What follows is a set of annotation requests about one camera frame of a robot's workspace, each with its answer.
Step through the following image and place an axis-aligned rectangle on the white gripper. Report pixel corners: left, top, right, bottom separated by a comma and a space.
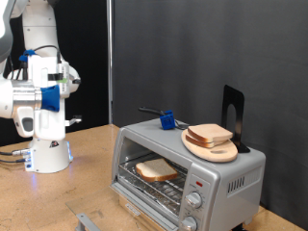
27, 53, 83, 142

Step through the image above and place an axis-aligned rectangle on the white bread slice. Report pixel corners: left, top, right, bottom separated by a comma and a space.
135, 157, 179, 183
185, 133, 229, 149
187, 123, 234, 144

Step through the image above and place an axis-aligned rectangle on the silver oven knob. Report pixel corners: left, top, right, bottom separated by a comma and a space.
180, 216, 199, 231
185, 192, 204, 210

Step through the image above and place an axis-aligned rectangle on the silver toaster oven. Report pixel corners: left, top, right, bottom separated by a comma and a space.
110, 115, 267, 231

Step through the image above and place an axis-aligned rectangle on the vertical metal pole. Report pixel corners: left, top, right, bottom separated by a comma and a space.
106, 0, 116, 125

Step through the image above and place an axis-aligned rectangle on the crumpled aluminium foil liner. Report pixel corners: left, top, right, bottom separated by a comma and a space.
120, 174, 181, 217

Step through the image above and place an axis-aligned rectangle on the round wooden board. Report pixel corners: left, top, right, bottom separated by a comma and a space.
181, 128, 239, 164

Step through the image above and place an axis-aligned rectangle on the black metal bookend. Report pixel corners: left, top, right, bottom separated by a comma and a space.
220, 85, 251, 154

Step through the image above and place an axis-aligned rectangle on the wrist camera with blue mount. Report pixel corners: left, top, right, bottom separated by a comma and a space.
40, 62, 72, 113

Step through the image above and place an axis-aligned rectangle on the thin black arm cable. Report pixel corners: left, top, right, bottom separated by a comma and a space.
6, 44, 63, 81

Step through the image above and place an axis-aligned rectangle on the blue cable clip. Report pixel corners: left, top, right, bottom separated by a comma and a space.
18, 48, 37, 63

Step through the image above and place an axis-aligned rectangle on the black base cable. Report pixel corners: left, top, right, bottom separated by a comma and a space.
0, 157, 27, 165
0, 147, 32, 157

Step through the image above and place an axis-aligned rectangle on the wire oven rack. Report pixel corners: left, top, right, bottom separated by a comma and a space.
118, 153, 190, 198

